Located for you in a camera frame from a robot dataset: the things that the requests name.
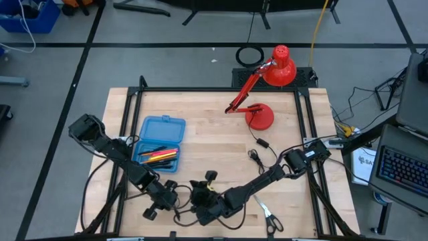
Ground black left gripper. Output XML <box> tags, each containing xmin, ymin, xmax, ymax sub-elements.
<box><xmin>142</xmin><ymin>179</ymin><xmax>179</xmax><ymax>221</ymax></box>

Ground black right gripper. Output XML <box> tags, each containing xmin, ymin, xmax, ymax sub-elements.
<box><xmin>190</xmin><ymin>169</ymin><xmax>233</xmax><ymax>227</ymax></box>

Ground yellow highlighter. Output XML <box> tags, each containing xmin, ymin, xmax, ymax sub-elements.
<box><xmin>152</xmin><ymin>152</ymin><xmax>179</xmax><ymax>161</ymax></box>

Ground black-handled scissors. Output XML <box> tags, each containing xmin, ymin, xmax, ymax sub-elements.
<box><xmin>253</xmin><ymin>194</ymin><xmax>284</xmax><ymax>236</ymax></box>

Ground blue plastic supply box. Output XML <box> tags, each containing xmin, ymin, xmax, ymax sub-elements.
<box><xmin>132</xmin><ymin>115</ymin><xmax>187</xmax><ymax>174</ymax></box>

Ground white printed box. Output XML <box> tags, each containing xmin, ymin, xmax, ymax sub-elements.
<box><xmin>350</xmin><ymin>146</ymin><xmax>378</xmax><ymax>186</ymax></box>

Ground red desk lamp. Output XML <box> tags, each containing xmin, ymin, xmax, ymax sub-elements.
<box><xmin>224</xmin><ymin>44</ymin><xmax>298</xmax><ymax>131</ymax></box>

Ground grey power strip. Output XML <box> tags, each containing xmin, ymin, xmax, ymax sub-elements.
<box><xmin>302</xmin><ymin>136</ymin><xmax>345</xmax><ymax>150</ymax></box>

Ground black metal floor bar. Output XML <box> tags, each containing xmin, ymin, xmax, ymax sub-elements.
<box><xmin>112</xmin><ymin>2</ymin><xmax>171</xmax><ymax>17</ymax></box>

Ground laptop with lit keyboard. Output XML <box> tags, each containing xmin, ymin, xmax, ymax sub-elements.
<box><xmin>368</xmin><ymin>123</ymin><xmax>428</xmax><ymax>217</ymax></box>

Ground black partition screen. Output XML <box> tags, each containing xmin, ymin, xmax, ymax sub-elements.
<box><xmin>156</xmin><ymin>0</ymin><xmax>340</xmax><ymax>30</ymax></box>

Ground blue storage bin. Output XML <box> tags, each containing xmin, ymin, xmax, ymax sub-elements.
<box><xmin>0</xmin><ymin>0</ymin><xmax>62</xmax><ymax>34</ymax></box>

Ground orange and black tool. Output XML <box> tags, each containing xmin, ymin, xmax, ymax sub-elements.
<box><xmin>62</xmin><ymin>0</ymin><xmax>95</xmax><ymax>8</ymax></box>

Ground grey closed laptop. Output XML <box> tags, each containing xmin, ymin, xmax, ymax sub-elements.
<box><xmin>395</xmin><ymin>52</ymin><xmax>428</xmax><ymax>137</ymax></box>

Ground black lamp power cable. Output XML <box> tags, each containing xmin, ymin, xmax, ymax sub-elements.
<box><xmin>247</xmin><ymin>120</ymin><xmax>280</xmax><ymax>173</ymax></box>

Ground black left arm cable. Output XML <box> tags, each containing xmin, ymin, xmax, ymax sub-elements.
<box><xmin>79</xmin><ymin>159</ymin><xmax>111</xmax><ymax>232</ymax></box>

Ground black metal table frame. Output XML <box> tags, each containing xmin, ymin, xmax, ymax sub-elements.
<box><xmin>80</xmin><ymin>75</ymin><xmax>360</xmax><ymax>241</ymax></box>

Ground black coiled cable ring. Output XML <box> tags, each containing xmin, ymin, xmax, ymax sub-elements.
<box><xmin>235</xmin><ymin>45</ymin><xmax>265</xmax><ymax>68</ymax></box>

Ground grey floor bracket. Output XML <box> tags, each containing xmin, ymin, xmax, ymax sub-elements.
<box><xmin>0</xmin><ymin>76</ymin><xmax>30</xmax><ymax>88</ymax></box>

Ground yellow hanging cable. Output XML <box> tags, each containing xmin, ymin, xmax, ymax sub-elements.
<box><xmin>307</xmin><ymin>0</ymin><xmax>330</xmax><ymax>68</ymax></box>

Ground white cable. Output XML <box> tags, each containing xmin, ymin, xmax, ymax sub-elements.
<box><xmin>0</xmin><ymin>0</ymin><xmax>37</xmax><ymax>54</ymax></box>

